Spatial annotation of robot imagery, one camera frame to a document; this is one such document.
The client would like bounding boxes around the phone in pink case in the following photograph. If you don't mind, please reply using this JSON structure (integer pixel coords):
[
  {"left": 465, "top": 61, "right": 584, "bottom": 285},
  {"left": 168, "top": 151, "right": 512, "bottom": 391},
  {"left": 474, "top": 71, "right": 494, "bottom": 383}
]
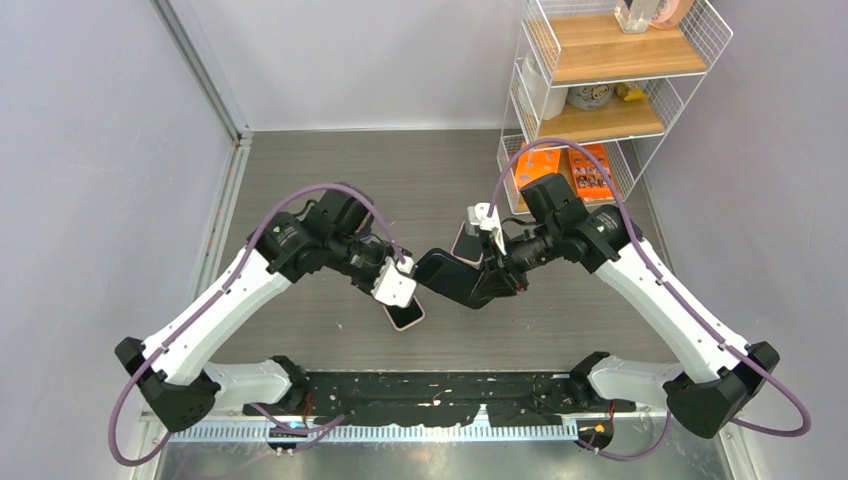
[{"left": 450, "top": 221, "right": 482, "bottom": 268}]

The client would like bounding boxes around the aluminium frame rail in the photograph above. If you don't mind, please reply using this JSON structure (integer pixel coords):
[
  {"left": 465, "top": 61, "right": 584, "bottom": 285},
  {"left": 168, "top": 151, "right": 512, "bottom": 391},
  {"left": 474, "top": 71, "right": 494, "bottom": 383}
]
[{"left": 123, "top": 1, "right": 243, "bottom": 339}]

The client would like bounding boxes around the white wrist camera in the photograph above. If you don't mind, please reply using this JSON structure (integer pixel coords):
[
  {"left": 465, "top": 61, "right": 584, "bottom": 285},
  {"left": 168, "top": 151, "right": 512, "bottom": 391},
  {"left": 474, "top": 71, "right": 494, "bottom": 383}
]
[
  {"left": 465, "top": 202, "right": 507, "bottom": 255},
  {"left": 371, "top": 256, "right": 417, "bottom": 308}
]

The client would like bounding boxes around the pink tape roll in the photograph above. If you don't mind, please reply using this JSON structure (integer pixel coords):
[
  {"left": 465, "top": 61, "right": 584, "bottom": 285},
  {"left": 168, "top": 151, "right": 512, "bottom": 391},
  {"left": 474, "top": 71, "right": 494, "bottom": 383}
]
[{"left": 650, "top": 0, "right": 695, "bottom": 30}]

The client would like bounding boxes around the clear glass jar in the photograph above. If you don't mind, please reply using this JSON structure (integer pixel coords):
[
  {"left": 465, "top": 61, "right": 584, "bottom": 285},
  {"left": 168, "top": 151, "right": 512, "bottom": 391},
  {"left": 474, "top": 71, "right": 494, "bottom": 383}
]
[{"left": 614, "top": 0, "right": 660, "bottom": 34}]

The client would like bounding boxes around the orange snack box left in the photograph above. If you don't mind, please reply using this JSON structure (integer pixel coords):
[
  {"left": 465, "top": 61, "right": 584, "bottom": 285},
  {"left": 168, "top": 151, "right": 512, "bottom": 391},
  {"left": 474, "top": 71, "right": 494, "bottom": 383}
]
[{"left": 513, "top": 148, "right": 562, "bottom": 189}]

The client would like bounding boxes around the yellow packet on shelf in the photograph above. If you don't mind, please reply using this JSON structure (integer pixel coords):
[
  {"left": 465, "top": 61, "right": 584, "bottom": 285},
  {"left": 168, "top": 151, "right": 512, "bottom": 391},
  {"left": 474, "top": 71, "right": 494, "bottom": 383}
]
[{"left": 615, "top": 81, "right": 649, "bottom": 102}]

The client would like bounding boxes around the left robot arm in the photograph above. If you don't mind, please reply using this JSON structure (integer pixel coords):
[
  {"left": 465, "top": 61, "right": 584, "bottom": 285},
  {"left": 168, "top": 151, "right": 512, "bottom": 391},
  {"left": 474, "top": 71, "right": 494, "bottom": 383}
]
[{"left": 115, "top": 183, "right": 416, "bottom": 433}]

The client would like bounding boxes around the white wire shelf rack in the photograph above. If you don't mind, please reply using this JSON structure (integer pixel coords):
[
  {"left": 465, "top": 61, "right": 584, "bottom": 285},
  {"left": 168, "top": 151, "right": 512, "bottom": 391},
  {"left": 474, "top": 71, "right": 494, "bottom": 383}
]
[{"left": 497, "top": 1, "right": 733, "bottom": 214}]

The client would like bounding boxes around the orange snack box right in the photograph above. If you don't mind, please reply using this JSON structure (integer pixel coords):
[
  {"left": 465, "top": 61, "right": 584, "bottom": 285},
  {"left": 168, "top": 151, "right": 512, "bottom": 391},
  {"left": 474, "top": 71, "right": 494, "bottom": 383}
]
[{"left": 567, "top": 144, "right": 614, "bottom": 202}]

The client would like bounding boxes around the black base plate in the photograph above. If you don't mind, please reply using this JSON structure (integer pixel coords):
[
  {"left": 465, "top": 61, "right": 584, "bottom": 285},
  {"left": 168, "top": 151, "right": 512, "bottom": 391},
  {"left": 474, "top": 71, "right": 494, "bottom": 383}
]
[{"left": 262, "top": 371, "right": 636, "bottom": 427}]

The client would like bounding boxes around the orange snack box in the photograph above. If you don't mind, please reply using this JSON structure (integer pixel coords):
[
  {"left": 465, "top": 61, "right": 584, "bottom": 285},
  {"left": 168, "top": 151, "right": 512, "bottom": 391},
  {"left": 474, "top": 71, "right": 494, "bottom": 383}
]
[
  {"left": 567, "top": 144, "right": 614, "bottom": 202},
  {"left": 513, "top": 148, "right": 562, "bottom": 189}
]

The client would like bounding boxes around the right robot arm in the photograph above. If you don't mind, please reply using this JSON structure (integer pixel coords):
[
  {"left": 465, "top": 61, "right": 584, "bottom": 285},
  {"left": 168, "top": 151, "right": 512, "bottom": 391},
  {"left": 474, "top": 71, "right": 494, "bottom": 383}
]
[{"left": 465, "top": 174, "right": 780, "bottom": 438}]

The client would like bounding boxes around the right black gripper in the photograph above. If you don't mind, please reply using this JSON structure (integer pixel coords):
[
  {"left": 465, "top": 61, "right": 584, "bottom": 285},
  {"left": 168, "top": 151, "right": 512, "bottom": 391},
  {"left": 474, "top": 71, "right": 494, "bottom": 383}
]
[{"left": 470, "top": 220, "right": 561, "bottom": 301}]

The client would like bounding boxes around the phone in cream case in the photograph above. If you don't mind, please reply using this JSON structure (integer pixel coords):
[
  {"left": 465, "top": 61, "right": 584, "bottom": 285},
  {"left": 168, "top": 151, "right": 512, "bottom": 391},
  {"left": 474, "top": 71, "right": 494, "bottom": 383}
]
[{"left": 383, "top": 296, "right": 426, "bottom": 331}]

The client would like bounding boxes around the round tin on shelf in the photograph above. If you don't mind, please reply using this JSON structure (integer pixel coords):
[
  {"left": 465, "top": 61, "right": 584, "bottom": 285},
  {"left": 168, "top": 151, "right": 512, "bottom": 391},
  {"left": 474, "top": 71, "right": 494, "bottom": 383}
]
[{"left": 566, "top": 84, "right": 615, "bottom": 111}]

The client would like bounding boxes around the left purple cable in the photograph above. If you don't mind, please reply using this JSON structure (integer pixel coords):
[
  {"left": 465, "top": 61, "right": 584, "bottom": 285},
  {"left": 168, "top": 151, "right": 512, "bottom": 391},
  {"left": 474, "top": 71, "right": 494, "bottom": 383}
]
[{"left": 107, "top": 183, "right": 407, "bottom": 468}]

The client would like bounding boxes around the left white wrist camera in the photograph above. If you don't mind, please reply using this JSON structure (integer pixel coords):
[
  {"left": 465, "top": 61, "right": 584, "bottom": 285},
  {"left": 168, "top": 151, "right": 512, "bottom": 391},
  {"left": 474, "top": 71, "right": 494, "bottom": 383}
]
[{"left": 371, "top": 256, "right": 417, "bottom": 308}]

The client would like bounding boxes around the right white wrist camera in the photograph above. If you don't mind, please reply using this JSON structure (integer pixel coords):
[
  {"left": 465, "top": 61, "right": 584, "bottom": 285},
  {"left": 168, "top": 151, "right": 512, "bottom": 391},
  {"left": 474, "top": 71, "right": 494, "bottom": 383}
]
[{"left": 465, "top": 202, "right": 507, "bottom": 255}]

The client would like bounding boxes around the white bottle on shelf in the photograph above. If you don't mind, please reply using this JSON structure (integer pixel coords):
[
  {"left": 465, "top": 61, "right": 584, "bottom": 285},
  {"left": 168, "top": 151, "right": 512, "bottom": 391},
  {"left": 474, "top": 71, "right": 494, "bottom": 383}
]
[{"left": 521, "top": 51, "right": 568, "bottom": 120}]

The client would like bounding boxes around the black phone case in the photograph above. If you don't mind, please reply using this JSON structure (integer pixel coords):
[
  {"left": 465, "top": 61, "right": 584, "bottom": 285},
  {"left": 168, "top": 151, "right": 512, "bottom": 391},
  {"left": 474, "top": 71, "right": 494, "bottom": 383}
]
[{"left": 413, "top": 248, "right": 493, "bottom": 309}]

